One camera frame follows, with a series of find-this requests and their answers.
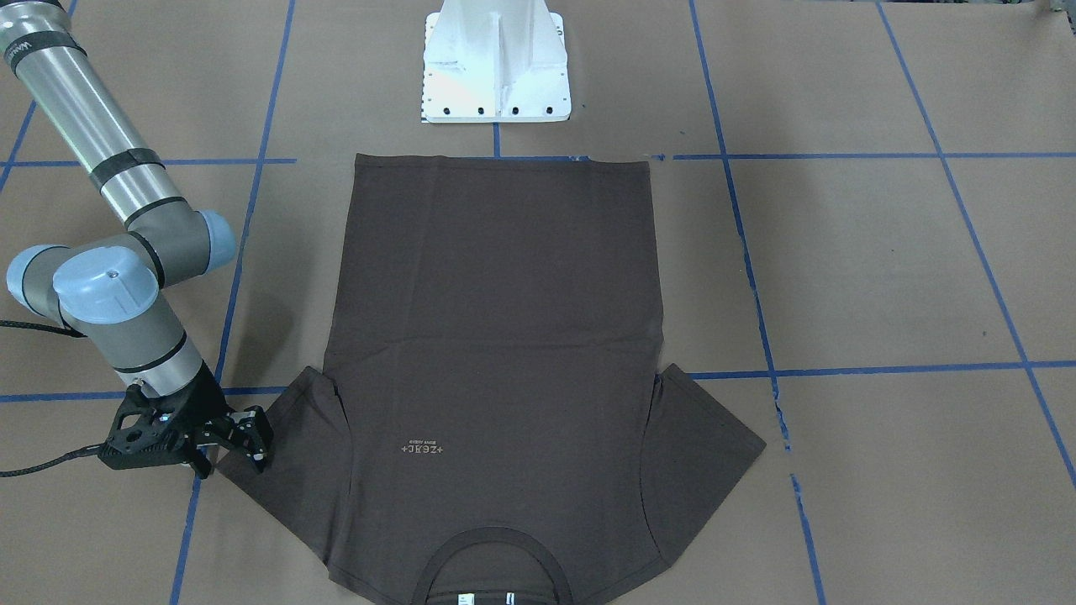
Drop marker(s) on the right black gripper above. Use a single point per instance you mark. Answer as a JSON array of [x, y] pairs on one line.
[[208, 405]]

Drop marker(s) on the brown t-shirt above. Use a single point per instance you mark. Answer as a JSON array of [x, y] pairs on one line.
[[489, 424]]

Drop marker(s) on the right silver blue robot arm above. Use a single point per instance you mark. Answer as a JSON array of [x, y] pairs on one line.
[[128, 186]]

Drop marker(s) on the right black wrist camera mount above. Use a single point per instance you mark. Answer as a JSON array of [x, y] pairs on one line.
[[149, 431]]

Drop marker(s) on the white pedestal column base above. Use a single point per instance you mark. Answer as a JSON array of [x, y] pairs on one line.
[[495, 62]]

